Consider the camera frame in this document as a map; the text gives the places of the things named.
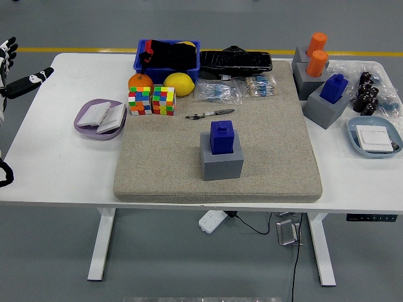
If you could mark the clear bag black capacitors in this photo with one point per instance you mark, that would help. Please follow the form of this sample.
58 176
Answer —
365 97

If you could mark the clear bag mixed resistors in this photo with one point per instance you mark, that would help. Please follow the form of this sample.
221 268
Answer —
259 86

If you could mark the grey-brown mat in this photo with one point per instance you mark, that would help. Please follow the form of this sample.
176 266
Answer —
267 157

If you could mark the light blue tray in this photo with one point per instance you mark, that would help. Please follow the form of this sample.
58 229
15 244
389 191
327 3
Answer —
352 136

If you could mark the white power strip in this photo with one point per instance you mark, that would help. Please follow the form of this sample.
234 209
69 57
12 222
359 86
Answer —
211 221

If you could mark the clear bag blue components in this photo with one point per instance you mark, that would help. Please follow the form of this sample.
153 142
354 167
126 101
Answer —
390 105

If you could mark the white table leg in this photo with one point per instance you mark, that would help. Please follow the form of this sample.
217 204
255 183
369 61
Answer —
100 245
322 251

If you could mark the grey cube seal holder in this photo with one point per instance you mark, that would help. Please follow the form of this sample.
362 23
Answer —
324 114
222 168
303 85
299 58

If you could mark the orange fruit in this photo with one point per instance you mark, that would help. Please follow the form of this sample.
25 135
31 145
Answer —
140 81

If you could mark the orange cylinder seal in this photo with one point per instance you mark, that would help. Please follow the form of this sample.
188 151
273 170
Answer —
316 64
317 42

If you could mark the black desk control panel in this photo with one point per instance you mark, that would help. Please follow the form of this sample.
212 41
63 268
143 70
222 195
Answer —
371 217

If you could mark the silver metal bracket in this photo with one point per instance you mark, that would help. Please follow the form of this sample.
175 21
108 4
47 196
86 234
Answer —
287 232

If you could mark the purple tray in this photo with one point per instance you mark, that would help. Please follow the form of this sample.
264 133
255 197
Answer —
82 132

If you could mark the black cloth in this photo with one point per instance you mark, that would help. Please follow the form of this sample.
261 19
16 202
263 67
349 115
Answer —
176 56

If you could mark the yellow object in bin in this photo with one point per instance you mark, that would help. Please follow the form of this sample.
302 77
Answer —
188 43

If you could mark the multicoloured puzzle cube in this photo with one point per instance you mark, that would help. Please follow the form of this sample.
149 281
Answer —
163 100
140 101

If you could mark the blue square seal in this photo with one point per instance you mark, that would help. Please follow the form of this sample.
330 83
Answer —
222 140
333 89

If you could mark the clear bag blue resistors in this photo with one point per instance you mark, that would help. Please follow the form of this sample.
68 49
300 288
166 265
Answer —
217 92

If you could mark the yellow lemon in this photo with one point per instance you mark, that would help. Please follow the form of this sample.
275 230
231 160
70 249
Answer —
179 84

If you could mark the blue plastic bin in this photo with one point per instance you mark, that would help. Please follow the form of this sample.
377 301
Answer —
157 75

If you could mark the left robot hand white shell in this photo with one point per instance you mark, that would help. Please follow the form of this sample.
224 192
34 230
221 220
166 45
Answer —
22 85

